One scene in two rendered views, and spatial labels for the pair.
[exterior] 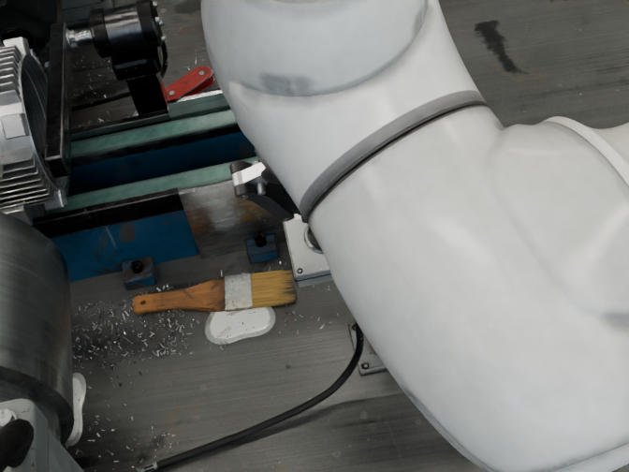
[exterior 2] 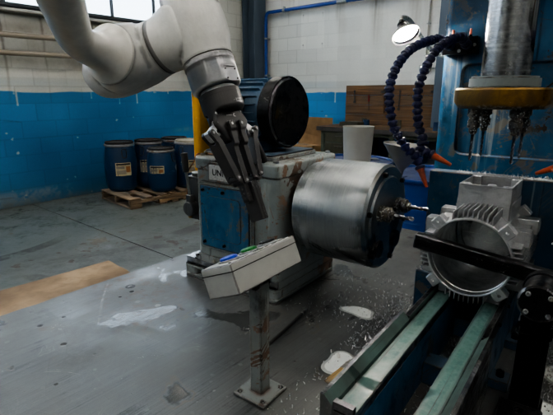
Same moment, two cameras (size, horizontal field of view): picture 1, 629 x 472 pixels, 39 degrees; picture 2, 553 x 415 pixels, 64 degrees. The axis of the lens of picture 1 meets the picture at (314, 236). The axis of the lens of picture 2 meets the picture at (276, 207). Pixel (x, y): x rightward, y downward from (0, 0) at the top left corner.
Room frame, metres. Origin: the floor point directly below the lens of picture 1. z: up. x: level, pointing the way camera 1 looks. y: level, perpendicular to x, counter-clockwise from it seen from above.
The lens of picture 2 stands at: (0.98, -0.58, 1.33)
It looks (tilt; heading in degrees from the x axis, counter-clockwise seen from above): 15 degrees down; 129
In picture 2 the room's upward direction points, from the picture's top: straight up
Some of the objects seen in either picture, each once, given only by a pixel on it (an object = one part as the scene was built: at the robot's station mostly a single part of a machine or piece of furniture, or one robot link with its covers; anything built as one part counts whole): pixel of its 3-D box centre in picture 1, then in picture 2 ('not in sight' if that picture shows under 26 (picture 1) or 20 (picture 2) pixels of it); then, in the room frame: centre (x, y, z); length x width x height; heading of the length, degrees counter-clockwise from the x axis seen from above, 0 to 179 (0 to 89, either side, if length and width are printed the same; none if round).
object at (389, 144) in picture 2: not in sight; (404, 164); (-0.04, 1.81, 0.93); 0.25 x 0.24 x 0.25; 89
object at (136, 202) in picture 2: not in sight; (157, 168); (-3.83, 2.85, 0.37); 1.20 x 0.80 x 0.74; 84
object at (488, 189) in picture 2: not in sight; (490, 198); (0.75, 0.42, 1.11); 0.12 x 0.11 x 0.07; 93
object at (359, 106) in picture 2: not in sight; (398, 142); (-1.43, 4.86, 0.71); 2.21 x 0.95 x 1.43; 179
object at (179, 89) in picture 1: (188, 87); not in sight; (0.99, 0.15, 0.81); 0.09 x 0.03 x 0.02; 124
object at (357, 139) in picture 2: not in sight; (355, 143); (-0.54, 2.14, 0.99); 0.24 x 0.22 x 0.24; 179
